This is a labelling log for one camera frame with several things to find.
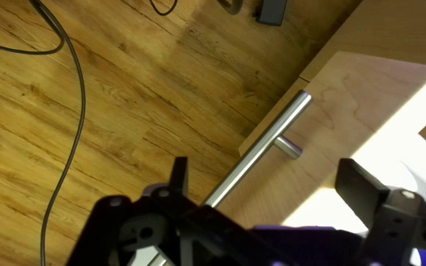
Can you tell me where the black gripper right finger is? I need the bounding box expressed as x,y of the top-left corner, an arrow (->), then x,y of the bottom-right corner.
333,157 -> 391,231

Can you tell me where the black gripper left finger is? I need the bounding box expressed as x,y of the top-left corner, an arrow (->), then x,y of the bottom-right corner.
169,155 -> 191,197

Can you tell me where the wooden drawer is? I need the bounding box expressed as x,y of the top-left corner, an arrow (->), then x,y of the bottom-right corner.
129,50 -> 426,234

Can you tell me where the metal drawer handle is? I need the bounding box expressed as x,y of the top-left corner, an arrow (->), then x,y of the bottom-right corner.
129,90 -> 314,266

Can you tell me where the dark rectangular foot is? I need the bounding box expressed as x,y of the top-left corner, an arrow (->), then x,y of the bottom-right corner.
256,0 -> 289,28

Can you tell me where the black cable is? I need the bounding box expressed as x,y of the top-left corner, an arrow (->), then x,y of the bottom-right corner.
0,37 -> 67,56
148,0 -> 179,16
28,0 -> 89,266

